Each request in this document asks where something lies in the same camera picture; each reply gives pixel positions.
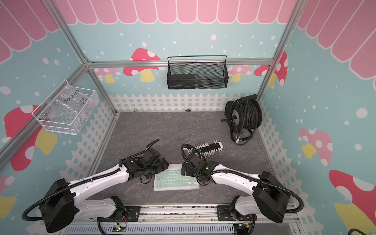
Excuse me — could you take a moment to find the green key keyboard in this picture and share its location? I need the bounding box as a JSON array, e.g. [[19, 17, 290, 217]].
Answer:
[[153, 164, 200, 192]]

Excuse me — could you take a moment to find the clear wire wall basket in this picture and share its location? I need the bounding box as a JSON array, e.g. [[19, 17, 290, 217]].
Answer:
[[32, 81, 99, 135]]

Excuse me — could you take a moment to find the black box in basket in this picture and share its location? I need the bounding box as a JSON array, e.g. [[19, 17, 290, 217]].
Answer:
[[167, 74, 195, 90]]

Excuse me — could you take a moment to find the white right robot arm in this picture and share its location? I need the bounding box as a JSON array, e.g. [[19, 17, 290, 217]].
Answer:
[[182, 147, 304, 223]]

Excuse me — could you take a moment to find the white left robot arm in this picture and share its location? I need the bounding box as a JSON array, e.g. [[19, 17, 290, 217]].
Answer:
[[21, 148, 169, 233]]

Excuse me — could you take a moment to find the black cable reel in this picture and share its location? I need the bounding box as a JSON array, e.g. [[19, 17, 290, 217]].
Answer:
[[221, 94, 262, 146]]

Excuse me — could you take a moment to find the plastic bag in basket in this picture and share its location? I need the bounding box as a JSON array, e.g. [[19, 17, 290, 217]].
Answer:
[[53, 84, 90, 119]]

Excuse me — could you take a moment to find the black wire mesh basket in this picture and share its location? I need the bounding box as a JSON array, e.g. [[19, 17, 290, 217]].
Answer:
[[167, 55, 229, 90]]

